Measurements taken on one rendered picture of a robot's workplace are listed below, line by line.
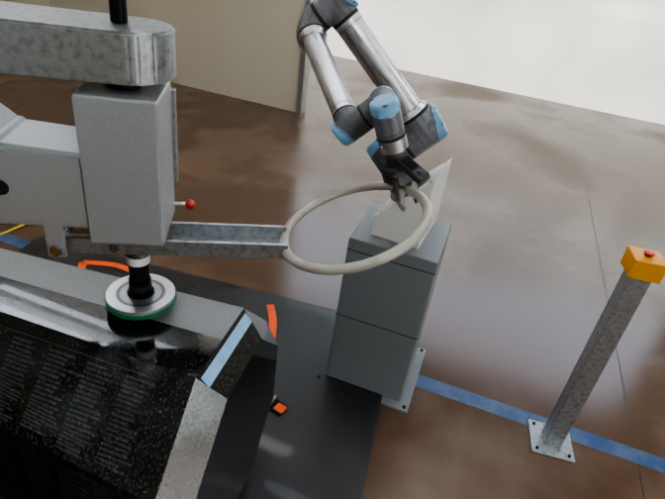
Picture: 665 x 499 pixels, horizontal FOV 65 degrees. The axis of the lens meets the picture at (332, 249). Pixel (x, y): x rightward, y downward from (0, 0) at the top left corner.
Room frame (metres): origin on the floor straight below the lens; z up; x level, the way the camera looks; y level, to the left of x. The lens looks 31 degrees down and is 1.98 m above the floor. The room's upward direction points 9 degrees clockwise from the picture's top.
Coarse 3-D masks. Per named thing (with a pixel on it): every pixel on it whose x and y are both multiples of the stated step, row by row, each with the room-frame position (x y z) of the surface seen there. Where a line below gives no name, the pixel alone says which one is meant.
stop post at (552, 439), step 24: (624, 264) 1.78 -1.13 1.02; (648, 264) 1.71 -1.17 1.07; (624, 288) 1.74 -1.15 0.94; (624, 312) 1.73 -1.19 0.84; (600, 336) 1.74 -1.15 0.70; (600, 360) 1.73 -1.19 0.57; (576, 384) 1.74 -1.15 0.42; (576, 408) 1.73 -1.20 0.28; (552, 432) 1.74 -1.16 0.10; (552, 456) 1.67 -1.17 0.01
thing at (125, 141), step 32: (96, 96) 1.21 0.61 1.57; (128, 96) 1.23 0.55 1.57; (160, 96) 1.29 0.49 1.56; (96, 128) 1.20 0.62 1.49; (128, 128) 1.22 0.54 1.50; (160, 128) 1.26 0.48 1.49; (96, 160) 1.20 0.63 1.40; (128, 160) 1.21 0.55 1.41; (160, 160) 1.24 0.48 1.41; (96, 192) 1.20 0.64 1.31; (128, 192) 1.21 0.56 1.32; (160, 192) 1.23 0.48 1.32; (96, 224) 1.20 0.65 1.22; (128, 224) 1.21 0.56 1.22; (160, 224) 1.23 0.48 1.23
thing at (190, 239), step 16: (176, 224) 1.39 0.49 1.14; (192, 224) 1.40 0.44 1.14; (208, 224) 1.41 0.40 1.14; (224, 224) 1.42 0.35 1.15; (240, 224) 1.43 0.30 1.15; (80, 240) 1.23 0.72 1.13; (176, 240) 1.29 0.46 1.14; (192, 240) 1.37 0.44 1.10; (208, 240) 1.38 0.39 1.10; (224, 240) 1.39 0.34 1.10; (240, 240) 1.41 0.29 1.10; (256, 240) 1.42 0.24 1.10; (272, 240) 1.43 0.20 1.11; (224, 256) 1.31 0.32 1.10; (240, 256) 1.32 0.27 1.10; (256, 256) 1.33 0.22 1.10; (272, 256) 1.33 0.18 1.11
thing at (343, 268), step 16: (336, 192) 1.65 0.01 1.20; (352, 192) 1.66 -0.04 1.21; (416, 192) 1.53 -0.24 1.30; (304, 208) 1.58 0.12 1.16; (288, 224) 1.49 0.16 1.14; (288, 240) 1.42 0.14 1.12; (416, 240) 1.28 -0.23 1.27; (288, 256) 1.30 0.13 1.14; (384, 256) 1.22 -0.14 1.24; (320, 272) 1.21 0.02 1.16; (336, 272) 1.20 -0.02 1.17; (352, 272) 1.20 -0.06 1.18
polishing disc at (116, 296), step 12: (156, 276) 1.41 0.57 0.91; (108, 288) 1.31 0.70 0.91; (120, 288) 1.32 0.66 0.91; (156, 288) 1.35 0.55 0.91; (168, 288) 1.36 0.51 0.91; (108, 300) 1.25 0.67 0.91; (120, 300) 1.26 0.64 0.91; (132, 300) 1.27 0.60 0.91; (144, 300) 1.28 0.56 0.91; (156, 300) 1.29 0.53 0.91; (168, 300) 1.30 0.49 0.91; (120, 312) 1.21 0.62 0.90; (132, 312) 1.22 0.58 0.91; (144, 312) 1.22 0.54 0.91; (156, 312) 1.25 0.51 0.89
